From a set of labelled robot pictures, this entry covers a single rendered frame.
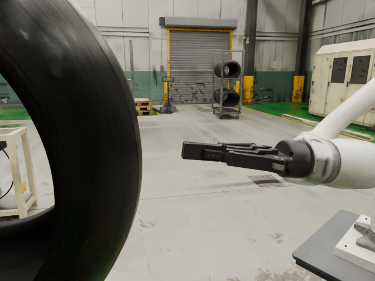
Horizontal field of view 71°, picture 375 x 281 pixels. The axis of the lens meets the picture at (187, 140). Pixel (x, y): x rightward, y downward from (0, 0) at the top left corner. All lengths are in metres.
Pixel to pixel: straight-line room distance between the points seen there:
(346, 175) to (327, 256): 0.60
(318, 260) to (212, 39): 11.28
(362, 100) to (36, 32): 0.72
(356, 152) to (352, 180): 0.06
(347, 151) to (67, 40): 0.51
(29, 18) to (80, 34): 0.05
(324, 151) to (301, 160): 0.05
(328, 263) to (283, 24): 12.68
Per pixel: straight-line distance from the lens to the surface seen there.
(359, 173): 0.60
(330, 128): 0.79
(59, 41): 0.29
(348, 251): 1.15
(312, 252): 1.15
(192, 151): 0.47
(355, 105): 0.80
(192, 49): 11.74
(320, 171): 0.56
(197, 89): 11.77
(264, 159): 0.48
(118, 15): 11.63
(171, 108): 8.97
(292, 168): 0.53
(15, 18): 0.29
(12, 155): 2.64
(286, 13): 13.56
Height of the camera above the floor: 1.28
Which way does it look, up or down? 14 degrees down
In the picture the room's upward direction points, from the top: straight up
